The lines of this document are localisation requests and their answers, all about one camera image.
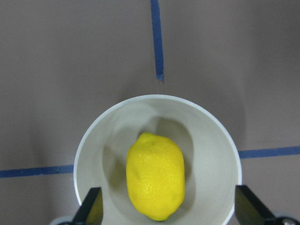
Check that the yellow lemon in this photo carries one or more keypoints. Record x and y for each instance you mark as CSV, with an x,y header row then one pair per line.
x,y
155,175

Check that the white ceramic bowl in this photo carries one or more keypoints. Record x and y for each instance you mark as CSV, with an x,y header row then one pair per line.
x,y
212,163

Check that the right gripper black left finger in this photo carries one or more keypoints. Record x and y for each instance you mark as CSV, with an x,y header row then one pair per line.
x,y
91,209

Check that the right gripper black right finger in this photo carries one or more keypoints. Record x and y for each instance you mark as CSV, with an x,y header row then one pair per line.
x,y
249,209

